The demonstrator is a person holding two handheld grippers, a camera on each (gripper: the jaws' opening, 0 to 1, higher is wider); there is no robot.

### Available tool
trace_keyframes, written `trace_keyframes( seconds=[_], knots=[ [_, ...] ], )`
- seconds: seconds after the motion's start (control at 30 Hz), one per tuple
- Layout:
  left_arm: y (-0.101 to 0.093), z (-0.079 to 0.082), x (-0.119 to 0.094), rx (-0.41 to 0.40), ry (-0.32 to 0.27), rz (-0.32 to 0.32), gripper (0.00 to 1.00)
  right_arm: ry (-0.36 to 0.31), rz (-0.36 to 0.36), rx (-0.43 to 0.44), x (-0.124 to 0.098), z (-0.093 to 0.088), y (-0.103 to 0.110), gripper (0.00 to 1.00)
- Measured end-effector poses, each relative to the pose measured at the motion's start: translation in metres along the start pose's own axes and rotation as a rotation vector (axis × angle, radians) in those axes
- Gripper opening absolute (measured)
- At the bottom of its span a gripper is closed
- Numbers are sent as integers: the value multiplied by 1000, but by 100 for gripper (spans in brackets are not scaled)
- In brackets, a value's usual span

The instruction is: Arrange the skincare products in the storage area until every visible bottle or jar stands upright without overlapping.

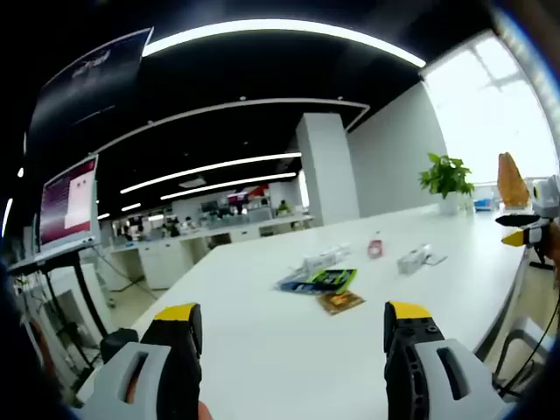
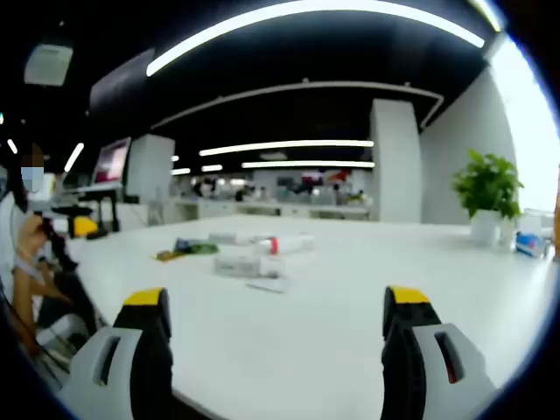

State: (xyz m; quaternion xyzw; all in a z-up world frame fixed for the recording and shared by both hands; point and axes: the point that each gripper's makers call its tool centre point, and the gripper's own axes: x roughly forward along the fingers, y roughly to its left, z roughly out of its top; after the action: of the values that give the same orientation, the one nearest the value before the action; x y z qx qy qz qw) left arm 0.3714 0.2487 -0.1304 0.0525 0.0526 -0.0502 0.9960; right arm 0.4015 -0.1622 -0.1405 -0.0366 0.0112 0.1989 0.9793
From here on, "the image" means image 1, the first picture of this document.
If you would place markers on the red-capped skincare bottle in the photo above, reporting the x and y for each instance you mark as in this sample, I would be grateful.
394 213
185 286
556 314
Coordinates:
376 250

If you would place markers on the person's left hand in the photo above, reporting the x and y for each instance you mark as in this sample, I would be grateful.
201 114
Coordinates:
205 411

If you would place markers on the orange rock ornament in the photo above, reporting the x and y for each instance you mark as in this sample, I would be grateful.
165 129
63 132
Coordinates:
514 184

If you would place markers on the long curved ceiling light strip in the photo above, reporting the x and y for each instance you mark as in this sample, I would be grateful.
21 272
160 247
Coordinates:
280 25

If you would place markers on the computer monitor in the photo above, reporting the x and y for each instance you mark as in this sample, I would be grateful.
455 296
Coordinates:
65 205

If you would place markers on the green skincare sachet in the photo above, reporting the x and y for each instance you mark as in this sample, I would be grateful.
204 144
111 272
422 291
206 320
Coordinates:
332 280

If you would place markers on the black stool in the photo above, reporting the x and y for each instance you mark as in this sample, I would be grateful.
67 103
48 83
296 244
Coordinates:
118 343

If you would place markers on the gold skincare sachet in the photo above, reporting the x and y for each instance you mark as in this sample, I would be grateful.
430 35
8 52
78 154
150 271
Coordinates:
341 304

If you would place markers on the row of white office desks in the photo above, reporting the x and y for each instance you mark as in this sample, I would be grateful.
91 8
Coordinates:
166 258

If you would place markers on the large dark hanging screen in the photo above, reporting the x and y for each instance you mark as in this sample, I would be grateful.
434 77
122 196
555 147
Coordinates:
87 79

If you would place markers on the white standing desk black legs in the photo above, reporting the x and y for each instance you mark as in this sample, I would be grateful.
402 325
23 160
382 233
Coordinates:
52 256

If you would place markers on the blue box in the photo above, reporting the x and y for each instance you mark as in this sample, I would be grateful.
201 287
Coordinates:
485 205

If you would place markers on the grey chair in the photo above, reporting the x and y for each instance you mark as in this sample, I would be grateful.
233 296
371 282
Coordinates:
525 326

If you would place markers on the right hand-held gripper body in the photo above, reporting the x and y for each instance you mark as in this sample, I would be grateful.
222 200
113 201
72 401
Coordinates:
544 197

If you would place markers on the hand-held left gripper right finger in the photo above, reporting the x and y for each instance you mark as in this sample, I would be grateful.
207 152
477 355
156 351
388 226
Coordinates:
407 359

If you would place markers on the green plant in white pot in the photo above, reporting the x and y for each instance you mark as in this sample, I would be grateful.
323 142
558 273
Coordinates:
446 175

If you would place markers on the blue skincare sachet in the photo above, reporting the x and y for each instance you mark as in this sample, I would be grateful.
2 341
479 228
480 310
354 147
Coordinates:
291 283

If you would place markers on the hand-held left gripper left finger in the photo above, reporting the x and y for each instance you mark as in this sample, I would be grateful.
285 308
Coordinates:
131 380

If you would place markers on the straight ceiling light strip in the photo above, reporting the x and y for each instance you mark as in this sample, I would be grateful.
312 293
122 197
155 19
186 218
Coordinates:
284 176
284 156

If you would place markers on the white skincare tube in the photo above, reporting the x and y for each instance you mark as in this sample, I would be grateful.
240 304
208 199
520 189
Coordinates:
324 258

